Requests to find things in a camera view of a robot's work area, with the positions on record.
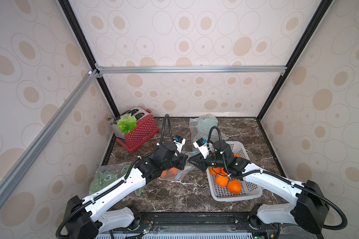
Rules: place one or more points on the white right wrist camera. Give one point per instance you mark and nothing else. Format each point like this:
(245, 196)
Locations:
(202, 145)

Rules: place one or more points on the orange fruit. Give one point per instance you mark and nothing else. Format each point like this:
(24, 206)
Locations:
(234, 187)
(221, 181)
(214, 171)

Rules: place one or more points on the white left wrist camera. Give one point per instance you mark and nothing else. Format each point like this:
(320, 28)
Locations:
(179, 142)

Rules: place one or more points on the aluminium rear cross bar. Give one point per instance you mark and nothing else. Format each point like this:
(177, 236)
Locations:
(192, 69)

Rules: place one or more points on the black left corner post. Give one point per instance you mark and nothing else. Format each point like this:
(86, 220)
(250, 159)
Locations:
(67, 9)

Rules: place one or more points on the red polka-dot toaster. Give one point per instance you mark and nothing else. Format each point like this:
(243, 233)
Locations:
(145, 128)

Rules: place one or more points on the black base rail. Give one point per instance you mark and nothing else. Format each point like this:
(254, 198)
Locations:
(203, 222)

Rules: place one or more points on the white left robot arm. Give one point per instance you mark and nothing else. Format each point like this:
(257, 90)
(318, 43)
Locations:
(86, 218)

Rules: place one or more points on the black corner frame post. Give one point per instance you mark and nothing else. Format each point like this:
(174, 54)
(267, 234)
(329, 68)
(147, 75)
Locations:
(300, 47)

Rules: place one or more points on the aluminium left side bar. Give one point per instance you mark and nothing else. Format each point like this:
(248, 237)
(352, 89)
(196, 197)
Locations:
(15, 175)

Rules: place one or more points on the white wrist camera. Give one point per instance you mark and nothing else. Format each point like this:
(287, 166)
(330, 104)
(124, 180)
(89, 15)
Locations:
(179, 142)
(202, 145)

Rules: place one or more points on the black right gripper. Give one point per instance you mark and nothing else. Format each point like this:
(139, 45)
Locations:
(202, 159)

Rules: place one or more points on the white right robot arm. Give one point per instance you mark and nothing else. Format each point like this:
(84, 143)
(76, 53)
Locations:
(306, 205)

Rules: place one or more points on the green plastic lettuce leaf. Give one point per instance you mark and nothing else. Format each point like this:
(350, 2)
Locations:
(127, 123)

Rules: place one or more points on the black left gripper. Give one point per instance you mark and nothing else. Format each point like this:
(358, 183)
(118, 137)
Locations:
(183, 158)

